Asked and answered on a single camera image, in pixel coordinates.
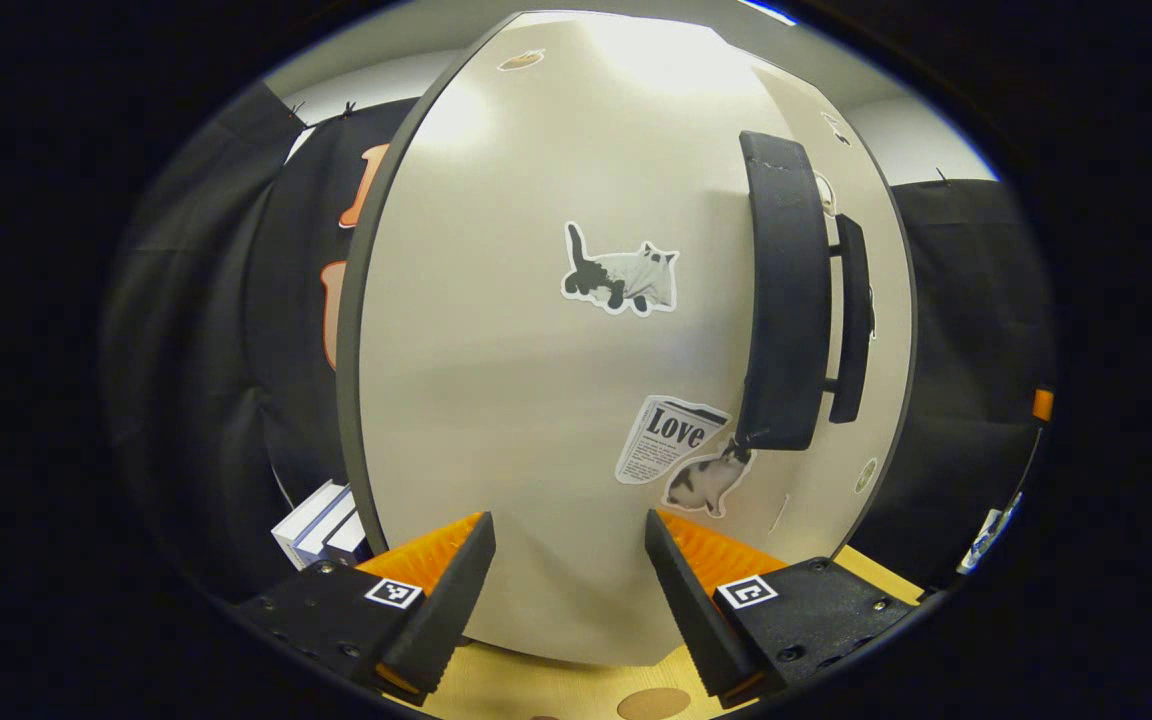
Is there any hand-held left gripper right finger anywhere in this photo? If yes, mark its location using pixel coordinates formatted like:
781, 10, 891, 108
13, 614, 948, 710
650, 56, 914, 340
644, 508, 922, 711

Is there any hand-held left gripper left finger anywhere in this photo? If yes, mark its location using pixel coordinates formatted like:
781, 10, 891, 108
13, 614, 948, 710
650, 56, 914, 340
236, 512, 497, 706

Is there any grey door black cat sticker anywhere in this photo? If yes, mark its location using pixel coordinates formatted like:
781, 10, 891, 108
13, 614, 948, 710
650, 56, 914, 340
751, 55, 919, 561

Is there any grey door newspaper sticker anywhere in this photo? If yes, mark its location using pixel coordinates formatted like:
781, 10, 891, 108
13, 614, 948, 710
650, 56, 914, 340
336, 10, 837, 669

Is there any round brown coaster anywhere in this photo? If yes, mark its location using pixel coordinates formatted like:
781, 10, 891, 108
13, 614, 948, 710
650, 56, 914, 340
616, 687, 693, 720

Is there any white tray of small bottles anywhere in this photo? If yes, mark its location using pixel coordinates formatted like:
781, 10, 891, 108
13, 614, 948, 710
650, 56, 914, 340
956, 492, 1025, 576

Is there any stack of white boxes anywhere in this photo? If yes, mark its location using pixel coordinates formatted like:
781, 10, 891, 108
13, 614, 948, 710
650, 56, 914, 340
271, 480, 372, 571

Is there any black foam door handle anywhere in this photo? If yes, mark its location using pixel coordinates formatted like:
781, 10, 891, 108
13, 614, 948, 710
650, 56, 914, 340
826, 213, 875, 425
736, 130, 832, 453

